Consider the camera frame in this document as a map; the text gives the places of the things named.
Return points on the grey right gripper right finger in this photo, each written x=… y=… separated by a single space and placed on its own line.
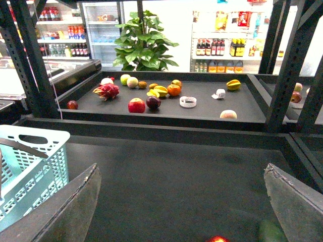
x=297 y=206

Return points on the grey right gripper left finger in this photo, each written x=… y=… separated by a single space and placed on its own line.
x=66 y=216

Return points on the light blue plastic basket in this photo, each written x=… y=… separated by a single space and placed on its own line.
x=29 y=180

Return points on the red apple near gripper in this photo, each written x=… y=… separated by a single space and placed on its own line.
x=217 y=238

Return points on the red fruit side tray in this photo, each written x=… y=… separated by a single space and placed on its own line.
x=296 y=97

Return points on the small dark red fruit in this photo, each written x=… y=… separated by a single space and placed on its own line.
x=72 y=104

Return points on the pale peach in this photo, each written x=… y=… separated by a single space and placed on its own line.
x=228 y=114

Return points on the pink dragon fruit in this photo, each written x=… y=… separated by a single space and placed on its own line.
x=107 y=91

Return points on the crumpled white paper tape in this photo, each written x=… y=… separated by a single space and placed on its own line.
x=220 y=94

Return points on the yellow starfruit far right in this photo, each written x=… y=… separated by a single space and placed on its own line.
x=233 y=85

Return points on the yellow starfruit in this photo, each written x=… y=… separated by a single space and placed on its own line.
x=233 y=85
x=158 y=91

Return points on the white pink round fruit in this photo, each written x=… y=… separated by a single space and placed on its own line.
x=106 y=81

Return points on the dark purple plum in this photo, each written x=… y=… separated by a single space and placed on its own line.
x=153 y=102

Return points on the pale green round fruit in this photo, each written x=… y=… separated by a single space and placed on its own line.
x=132 y=82

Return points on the green apple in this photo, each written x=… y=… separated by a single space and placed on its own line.
x=124 y=78

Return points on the brown kiwi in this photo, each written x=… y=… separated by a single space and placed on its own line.
x=142 y=85

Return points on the white tape roll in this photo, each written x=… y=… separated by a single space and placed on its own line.
x=188 y=102

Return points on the black display tray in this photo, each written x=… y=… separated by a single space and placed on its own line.
x=250 y=102

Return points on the orange tangerine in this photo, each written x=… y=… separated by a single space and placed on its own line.
x=174 y=90

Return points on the orange yellow fruit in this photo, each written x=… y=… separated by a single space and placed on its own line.
x=177 y=82

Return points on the green potted plant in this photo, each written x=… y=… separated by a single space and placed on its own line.
x=142 y=45

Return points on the glass door refrigerator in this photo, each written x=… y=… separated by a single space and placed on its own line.
x=101 y=20

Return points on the black basket handle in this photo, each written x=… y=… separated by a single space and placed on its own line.
x=23 y=147

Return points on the black metal post right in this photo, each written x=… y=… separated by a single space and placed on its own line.
x=306 y=20

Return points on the black metal shelf post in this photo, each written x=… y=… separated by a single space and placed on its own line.
x=18 y=30

